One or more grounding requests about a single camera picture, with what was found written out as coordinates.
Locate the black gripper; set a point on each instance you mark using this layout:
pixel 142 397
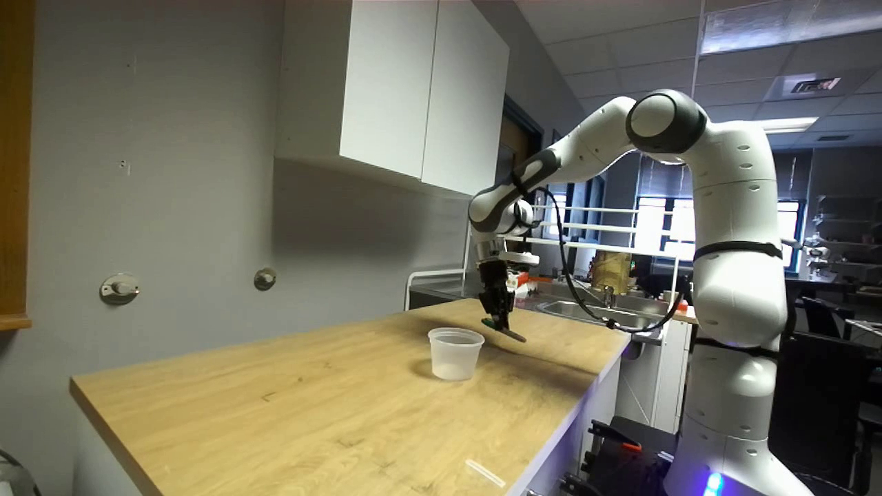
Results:
pixel 497 292

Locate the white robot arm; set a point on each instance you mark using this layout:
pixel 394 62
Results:
pixel 736 269

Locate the translucent plastic bowl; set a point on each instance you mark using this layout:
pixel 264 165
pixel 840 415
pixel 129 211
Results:
pixel 453 351

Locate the white metal rack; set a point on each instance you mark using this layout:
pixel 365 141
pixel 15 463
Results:
pixel 424 287

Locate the white tape strip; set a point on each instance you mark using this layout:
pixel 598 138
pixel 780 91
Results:
pixel 485 473

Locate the wooden shelf edge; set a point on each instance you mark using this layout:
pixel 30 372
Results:
pixel 18 33

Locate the round wall fixture right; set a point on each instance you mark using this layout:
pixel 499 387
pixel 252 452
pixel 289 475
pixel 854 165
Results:
pixel 263 278

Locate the round wall fixture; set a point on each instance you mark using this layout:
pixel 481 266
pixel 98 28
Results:
pixel 120 291
pixel 263 278

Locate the white wall cabinet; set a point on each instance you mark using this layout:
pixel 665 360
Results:
pixel 406 88

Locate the round wall fixture left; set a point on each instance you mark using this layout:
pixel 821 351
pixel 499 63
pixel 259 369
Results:
pixel 120 291

